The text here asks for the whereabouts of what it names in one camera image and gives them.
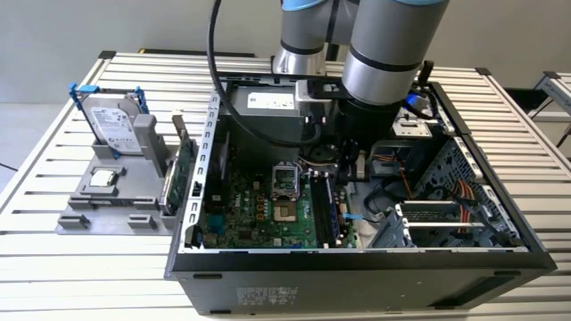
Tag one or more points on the dark RAM stick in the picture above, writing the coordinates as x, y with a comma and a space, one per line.
332, 210

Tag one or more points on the metal optical drive cage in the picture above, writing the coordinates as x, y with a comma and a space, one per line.
410, 128

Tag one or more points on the metal slat side table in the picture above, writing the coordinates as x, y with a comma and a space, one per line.
555, 82

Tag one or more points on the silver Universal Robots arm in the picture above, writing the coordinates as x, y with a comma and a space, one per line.
388, 50

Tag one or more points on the silver CPU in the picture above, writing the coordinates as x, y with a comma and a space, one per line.
103, 178

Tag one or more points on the green motherboard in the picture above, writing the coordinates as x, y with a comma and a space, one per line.
250, 214

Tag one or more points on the round black cooling fan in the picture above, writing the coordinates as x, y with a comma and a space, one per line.
319, 154

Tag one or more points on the grey parts rack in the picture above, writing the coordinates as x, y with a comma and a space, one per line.
134, 180

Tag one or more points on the hard disk in blue carrier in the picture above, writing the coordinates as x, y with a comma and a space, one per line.
114, 127

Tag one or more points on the black open PC case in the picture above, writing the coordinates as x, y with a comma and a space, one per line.
312, 287

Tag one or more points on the metal disk bay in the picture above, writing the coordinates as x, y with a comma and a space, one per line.
428, 209

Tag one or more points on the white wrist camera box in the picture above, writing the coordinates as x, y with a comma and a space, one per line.
303, 92

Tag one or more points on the green graphics card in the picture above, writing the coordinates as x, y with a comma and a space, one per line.
183, 167

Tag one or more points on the CPU socket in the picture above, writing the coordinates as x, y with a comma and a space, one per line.
286, 210

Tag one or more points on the grey power supply unit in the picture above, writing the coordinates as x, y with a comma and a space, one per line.
259, 154

